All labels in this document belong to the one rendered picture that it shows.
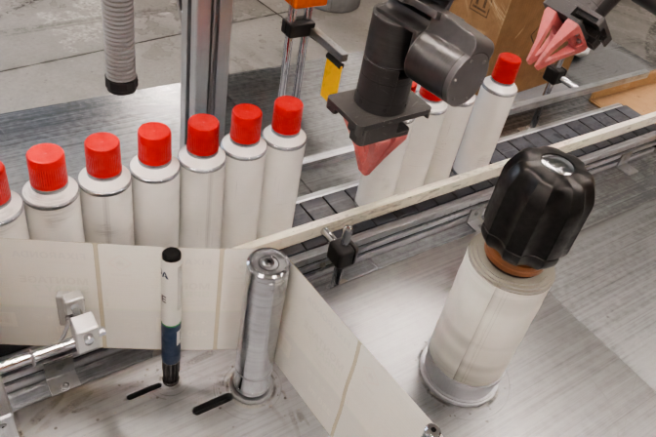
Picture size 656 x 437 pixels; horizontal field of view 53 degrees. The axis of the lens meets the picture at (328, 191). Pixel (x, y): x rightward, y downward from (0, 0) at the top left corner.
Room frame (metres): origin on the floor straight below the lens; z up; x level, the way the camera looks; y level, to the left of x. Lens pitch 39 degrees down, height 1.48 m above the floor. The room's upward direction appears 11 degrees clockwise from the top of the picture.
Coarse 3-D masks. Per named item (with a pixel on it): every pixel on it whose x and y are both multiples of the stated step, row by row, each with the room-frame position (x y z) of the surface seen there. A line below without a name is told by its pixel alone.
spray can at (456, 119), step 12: (456, 108) 0.78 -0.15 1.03; (468, 108) 0.78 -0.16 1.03; (444, 120) 0.78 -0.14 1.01; (456, 120) 0.78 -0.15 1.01; (468, 120) 0.79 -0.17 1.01; (444, 132) 0.78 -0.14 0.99; (456, 132) 0.78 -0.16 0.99; (444, 144) 0.78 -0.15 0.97; (456, 144) 0.78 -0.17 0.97; (432, 156) 0.78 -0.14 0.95; (444, 156) 0.78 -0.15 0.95; (432, 168) 0.78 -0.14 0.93; (444, 168) 0.78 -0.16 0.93; (432, 180) 0.78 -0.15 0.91
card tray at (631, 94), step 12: (624, 84) 1.34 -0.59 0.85; (636, 84) 1.38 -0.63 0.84; (648, 84) 1.41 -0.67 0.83; (600, 96) 1.29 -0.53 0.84; (612, 96) 1.31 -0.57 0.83; (624, 96) 1.32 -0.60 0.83; (636, 96) 1.34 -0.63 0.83; (648, 96) 1.35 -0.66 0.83; (636, 108) 1.28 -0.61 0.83; (648, 108) 1.29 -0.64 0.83
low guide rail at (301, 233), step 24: (648, 120) 1.09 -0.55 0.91; (552, 144) 0.93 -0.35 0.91; (576, 144) 0.96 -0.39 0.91; (480, 168) 0.82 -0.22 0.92; (408, 192) 0.73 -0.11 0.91; (432, 192) 0.75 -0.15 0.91; (336, 216) 0.65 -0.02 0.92; (360, 216) 0.66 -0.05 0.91; (264, 240) 0.57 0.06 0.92; (288, 240) 0.59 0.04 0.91
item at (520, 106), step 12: (636, 72) 1.17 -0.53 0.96; (648, 72) 1.18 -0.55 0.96; (588, 84) 1.08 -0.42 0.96; (600, 84) 1.09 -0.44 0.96; (612, 84) 1.11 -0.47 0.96; (552, 96) 1.01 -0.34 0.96; (564, 96) 1.02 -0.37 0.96; (576, 96) 1.05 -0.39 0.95; (516, 108) 0.94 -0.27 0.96; (528, 108) 0.97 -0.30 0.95; (312, 156) 0.70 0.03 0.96; (324, 156) 0.71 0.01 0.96; (336, 156) 0.71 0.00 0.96; (348, 156) 0.73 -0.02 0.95; (312, 168) 0.69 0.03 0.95
